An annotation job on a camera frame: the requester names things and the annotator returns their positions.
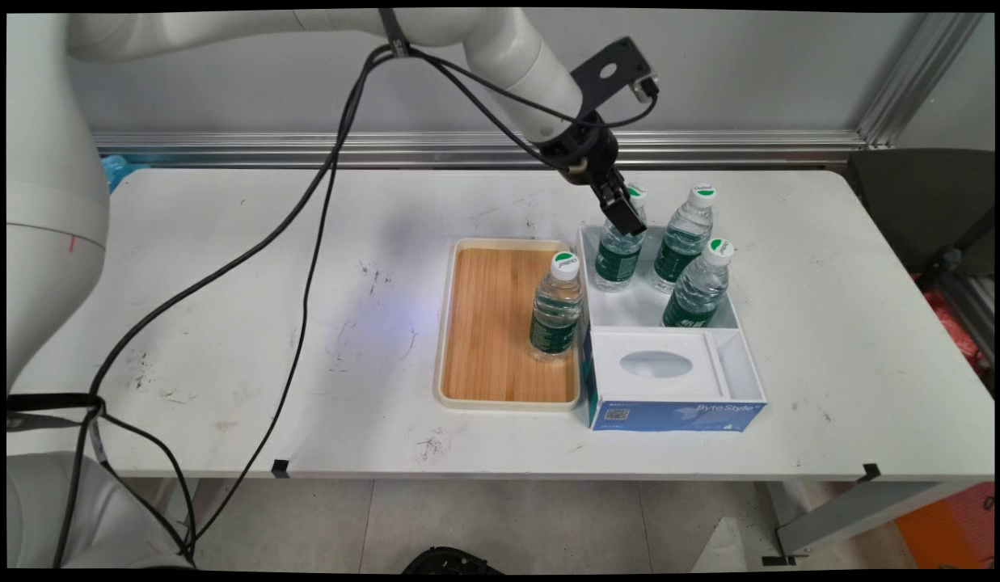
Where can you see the blue plastic bottle pack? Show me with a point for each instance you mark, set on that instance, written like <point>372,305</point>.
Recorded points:
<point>116,170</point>

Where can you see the black tape piece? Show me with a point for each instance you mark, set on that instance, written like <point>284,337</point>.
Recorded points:
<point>871,472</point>
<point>280,468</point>

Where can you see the white table leg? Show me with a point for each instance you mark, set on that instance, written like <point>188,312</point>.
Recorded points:
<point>855,513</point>

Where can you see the black round object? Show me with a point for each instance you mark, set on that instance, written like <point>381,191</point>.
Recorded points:
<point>451,562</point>

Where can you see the orange box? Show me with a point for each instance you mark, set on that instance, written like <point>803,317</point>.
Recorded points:
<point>948,529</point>

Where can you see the wooden tray cream rim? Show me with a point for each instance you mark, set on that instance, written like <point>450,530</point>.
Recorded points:
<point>487,339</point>

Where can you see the white blue cardboard box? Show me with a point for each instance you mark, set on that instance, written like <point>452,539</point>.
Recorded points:
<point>669,396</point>

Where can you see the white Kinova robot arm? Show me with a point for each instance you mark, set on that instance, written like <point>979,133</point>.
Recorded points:
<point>55,202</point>

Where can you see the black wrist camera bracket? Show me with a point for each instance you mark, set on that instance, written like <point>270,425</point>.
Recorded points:
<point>609,73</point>

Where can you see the water bottle green label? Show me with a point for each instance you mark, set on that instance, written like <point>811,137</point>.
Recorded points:
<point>617,259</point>
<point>681,246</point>
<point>698,295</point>
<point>558,315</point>

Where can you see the aluminium frame post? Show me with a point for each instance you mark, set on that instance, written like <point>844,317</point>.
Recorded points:
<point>912,81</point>

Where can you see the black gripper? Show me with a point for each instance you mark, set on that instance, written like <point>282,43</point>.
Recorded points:
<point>584,145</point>

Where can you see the red packaging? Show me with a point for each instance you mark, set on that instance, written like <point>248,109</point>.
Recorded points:
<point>952,327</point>

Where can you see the aluminium rail along wall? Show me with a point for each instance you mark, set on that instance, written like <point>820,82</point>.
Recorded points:
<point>669,148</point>

